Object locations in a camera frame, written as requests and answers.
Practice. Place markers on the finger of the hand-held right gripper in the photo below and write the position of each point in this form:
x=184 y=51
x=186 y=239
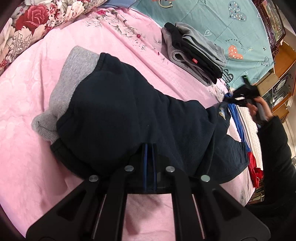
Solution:
x=237 y=93
x=234 y=102

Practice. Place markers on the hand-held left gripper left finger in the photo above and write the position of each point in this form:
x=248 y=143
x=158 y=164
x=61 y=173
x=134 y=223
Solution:
x=145 y=166

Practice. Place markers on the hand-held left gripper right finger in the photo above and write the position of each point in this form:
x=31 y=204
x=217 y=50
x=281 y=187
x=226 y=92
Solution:
x=154 y=166

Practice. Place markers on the dark navy sweater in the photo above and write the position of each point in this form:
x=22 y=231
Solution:
x=120 y=111

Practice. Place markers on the person's right forearm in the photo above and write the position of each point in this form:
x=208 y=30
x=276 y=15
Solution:
x=276 y=150

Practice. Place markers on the folded grey pants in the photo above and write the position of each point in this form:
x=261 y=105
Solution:
x=172 y=54
x=203 y=40

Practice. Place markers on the person's right hand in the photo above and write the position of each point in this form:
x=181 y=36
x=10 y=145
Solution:
x=266 y=109

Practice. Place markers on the blue cloth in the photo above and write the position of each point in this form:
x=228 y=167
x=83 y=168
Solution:
x=237 y=122

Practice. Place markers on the white mattress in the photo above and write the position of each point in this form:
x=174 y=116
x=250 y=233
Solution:
x=251 y=129

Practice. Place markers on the wooden cabinet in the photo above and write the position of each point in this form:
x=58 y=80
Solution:
x=281 y=60

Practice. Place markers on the stack of folded clothes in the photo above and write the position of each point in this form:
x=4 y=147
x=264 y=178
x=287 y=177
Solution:
x=196 y=56

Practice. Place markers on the red cloth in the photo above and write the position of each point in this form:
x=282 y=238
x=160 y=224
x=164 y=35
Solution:
x=255 y=170

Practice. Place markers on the teal heart-print quilt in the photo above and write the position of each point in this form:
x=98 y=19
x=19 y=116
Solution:
x=208 y=14

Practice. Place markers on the person's black clothed body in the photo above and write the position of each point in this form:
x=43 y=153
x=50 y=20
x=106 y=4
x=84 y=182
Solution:
x=272 y=220

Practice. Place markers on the pink bed sheet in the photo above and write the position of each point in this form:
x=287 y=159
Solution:
x=30 y=120

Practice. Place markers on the red floral quilt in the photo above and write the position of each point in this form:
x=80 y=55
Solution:
x=30 y=20

